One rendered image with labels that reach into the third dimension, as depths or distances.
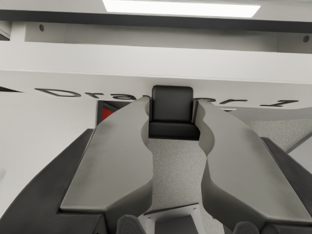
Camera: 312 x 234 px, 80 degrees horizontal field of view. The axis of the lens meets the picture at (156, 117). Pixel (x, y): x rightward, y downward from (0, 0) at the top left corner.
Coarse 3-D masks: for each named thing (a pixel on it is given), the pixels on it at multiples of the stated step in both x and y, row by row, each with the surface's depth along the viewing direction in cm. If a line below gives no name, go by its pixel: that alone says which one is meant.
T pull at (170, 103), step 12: (156, 96) 12; (168, 96) 12; (180, 96) 12; (192, 96) 12; (156, 108) 12; (168, 108) 12; (180, 108) 12; (192, 108) 12; (156, 120) 12; (168, 120) 12; (180, 120) 12; (156, 132) 12; (168, 132) 12; (180, 132) 12; (192, 132) 12
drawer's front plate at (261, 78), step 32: (0, 64) 11; (32, 64) 11; (64, 64) 11; (96, 64) 11; (128, 64) 11; (160, 64) 11; (192, 64) 11; (224, 64) 11; (256, 64) 11; (288, 64) 11; (224, 96) 16; (256, 96) 15; (288, 96) 14
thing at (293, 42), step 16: (16, 32) 14; (32, 32) 15; (48, 32) 17; (64, 32) 20; (80, 32) 20; (96, 32) 20; (112, 32) 20; (128, 32) 20; (144, 32) 20; (160, 32) 20; (176, 32) 20; (192, 32) 20; (208, 32) 20; (224, 32) 20; (240, 32) 20; (256, 32) 20; (272, 32) 20; (288, 32) 18; (192, 48) 20; (208, 48) 20; (224, 48) 20; (240, 48) 20; (256, 48) 20; (272, 48) 20; (288, 48) 18; (304, 48) 16
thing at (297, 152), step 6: (306, 138) 100; (300, 144) 99; (306, 144) 99; (288, 150) 101; (294, 150) 99; (300, 150) 98; (306, 150) 98; (294, 156) 98; (300, 156) 98; (306, 156) 98; (300, 162) 98; (306, 162) 97; (306, 168) 97
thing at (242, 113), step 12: (108, 108) 68; (120, 108) 66; (228, 108) 51; (240, 108) 50; (252, 108) 49; (264, 108) 47; (300, 108) 44; (252, 120) 94; (264, 120) 90; (276, 120) 87
